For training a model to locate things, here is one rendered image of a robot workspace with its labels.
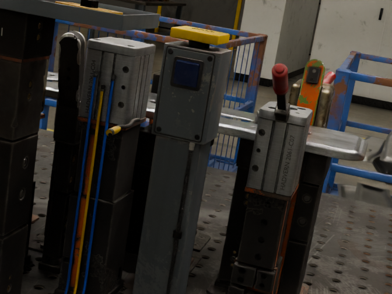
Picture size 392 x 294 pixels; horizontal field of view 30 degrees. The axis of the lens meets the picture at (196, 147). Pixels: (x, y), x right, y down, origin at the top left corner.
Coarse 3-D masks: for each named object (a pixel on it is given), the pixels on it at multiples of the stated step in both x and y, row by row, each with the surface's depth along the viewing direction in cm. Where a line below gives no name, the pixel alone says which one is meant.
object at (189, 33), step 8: (176, 32) 86; (184, 32) 86; (192, 32) 86; (200, 32) 86; (208, 32) 87; (216, 32) 89; (192, 40) 86; (200, 40) 86; (208, 40) 85; (216, 40) 85; (224, 40) 88
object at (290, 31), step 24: (264, 0) 893; (288, 0) 896; (312, 0) 1051; (264, 24) 898; (288, 24) 929; (312, 24) 1097; (240, 48) 913; (288, 48) 964; (264, 72) 908; (288, 72) 1001
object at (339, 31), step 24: (336, 0) 873; (360, 0) 865; (384, 0) 858; (336, 24) 878; (360, 24) 871; (384, 24) 864; (312, 48) 891; (336, 48) 883; (360, 48) 876; (384, 48) 869; (360, 72) 881; (384, 72) 874; (360, 96) 889; (384, 96) 879
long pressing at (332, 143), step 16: (48, 96) 122; (224, 112) 128; (240, 112) 130; (224, 128) 115; (240, 128) 115; (256, 128) 118; (320, 128) 127; (320, 144) 112; (336, 144) 116; (352, 144) 118; (352, 160) 111
